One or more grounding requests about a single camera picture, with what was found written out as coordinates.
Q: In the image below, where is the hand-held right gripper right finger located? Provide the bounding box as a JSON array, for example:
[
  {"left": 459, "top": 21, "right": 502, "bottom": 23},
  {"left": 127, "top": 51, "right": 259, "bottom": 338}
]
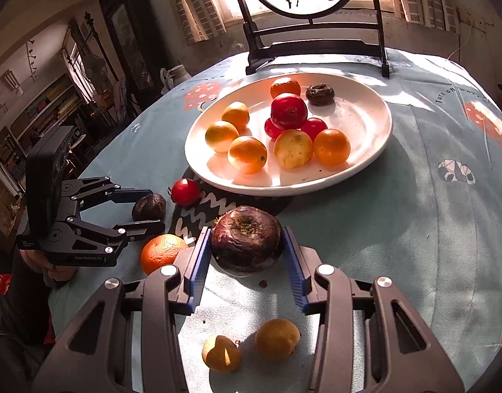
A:
[{"left": 283, "top": 226, "right": 466, "bottom": 393}]

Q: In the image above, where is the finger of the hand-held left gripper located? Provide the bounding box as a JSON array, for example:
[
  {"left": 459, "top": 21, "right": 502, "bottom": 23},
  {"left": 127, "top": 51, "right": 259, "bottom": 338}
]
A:
[
  {"left": 69, "top": 219, "right": 167, "bottom": 252},
  {"left": 63, "top": 176, "right": 154, "bottom": 215}
]

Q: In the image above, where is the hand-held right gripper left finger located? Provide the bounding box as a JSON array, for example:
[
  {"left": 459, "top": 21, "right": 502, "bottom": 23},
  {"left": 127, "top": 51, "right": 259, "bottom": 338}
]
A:
[{"left": 32, "top": 226, "right": 213, "bottom": 393}]

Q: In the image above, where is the dark wrinkled passion fruit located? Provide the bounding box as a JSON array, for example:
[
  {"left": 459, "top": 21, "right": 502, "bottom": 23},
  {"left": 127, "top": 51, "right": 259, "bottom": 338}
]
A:
[
  {"left": 305, "top": 84, "right": 336, "bottom": 106},
  {"left": 132, "top": 193, "right": 167, "bottom": 222},
  {"left": 210, "top": 206, "right": 285, "bottom": 273}
]

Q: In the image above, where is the yellowish tangerine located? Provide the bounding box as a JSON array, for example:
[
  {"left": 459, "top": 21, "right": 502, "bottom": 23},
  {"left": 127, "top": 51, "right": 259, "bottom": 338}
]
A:
[{"left": 205, "top": 120, "right": 240, "bottom": 153}]

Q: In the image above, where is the large yellow fruit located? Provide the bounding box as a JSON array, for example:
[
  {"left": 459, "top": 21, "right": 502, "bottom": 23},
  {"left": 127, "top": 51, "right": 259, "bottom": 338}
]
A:
[{"left": 274, "top": 129, "right": 314, "bottom": 170}]

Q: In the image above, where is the orange tangerine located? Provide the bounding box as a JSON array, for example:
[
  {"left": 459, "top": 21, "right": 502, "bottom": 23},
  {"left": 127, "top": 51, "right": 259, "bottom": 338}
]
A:
[
  {"left": 222, "top": 101, "right": 250, "bottom": 132},
  {"left": 313, "top": 128, "right": 352, "bottom": 167},
  {"left": 270, "top": 77, "right": 302, "bottom": 100},
  {"left": 140, "top": 233, "right": 189, "bottom": 276},
  {"left": 227, "top": 136, "right": 268, "bottom": 175}
]

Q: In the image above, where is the small red plum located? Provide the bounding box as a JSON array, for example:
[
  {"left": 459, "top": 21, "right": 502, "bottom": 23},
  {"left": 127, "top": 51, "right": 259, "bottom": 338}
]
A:
[
  {"left": 264, "top": 117, "right": 285, "bottom": 140},
  {"left": 300, "top": 117, "right": 329, "bottom": 142}
]

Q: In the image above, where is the large red plum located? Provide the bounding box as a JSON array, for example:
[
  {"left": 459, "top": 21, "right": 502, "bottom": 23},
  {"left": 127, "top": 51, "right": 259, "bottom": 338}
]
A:
[{"left": 270, "top": 93, "right": 308, "bottom": 130}]

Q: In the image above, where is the white round plate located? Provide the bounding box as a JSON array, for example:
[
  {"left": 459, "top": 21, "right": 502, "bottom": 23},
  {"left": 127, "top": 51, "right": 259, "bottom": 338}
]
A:
[{"left": 184, "top": 72, "right": 394, "bottom": 197}]

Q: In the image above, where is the person's left hand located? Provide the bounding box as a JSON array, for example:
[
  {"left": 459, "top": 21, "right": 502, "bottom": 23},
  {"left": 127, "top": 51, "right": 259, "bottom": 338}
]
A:
[{"left": 20, "top": 250, "right": 74, "bottom": 283}]

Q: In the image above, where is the small red tomato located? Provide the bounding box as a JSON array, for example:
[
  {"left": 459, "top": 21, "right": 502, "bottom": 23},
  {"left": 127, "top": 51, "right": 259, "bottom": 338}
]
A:
[{"left": 170, "top": 178, "right": 202, "bottom": 207}]

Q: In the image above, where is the black patterned placemat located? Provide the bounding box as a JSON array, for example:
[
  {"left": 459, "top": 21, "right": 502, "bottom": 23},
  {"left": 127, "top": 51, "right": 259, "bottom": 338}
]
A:
[{"left": 169, "top": 168, "right": 295, "bottom": 250}]

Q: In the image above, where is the small yellow fruit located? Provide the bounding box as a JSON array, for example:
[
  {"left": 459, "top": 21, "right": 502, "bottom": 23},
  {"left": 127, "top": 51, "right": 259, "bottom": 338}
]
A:
[
  {"left": 201, "top": 335, "right": 243, "bottom": 374},
  {"left": 255, "top": 318, "right": 301, "bottom": 362}
]

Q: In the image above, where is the wooden bookshelf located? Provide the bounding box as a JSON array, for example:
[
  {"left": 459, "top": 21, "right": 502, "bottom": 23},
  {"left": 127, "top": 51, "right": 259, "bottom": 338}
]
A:
[{"left": 0, "top": 71, "right": 96, "bottom": 230}]

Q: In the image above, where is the blue printed tablecloth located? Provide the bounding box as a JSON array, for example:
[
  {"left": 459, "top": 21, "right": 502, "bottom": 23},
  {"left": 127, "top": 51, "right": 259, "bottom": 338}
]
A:
[{"left": 48, "top": 47, "right": 502, "bottom": 393}]

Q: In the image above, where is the white jug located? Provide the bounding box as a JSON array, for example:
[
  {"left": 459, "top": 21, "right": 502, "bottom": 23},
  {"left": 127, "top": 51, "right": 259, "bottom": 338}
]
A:
[{"left": 161, "top": 63, "right": 192, "bottom": 95}]

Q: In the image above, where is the standing fan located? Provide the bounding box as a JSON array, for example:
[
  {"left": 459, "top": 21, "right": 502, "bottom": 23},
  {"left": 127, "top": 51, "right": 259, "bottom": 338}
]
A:
[{"left": 81, "top": 12, "right": 113, "bottom": 103}]

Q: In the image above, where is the dark framed picture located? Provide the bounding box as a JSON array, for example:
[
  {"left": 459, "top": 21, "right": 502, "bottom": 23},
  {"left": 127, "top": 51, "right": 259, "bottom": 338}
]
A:
[{"left": 99, "top": 0, "right": 162, "bottom": 103}]

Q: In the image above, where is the checked beige curtain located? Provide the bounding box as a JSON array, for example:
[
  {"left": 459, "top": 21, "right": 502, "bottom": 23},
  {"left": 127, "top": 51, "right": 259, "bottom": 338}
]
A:
[
  {"left": 392, "top": 0, "right": 458, "bottom": 33},
  {"left": 161, "top": 0, "right": 227, "bottom": 46}
]

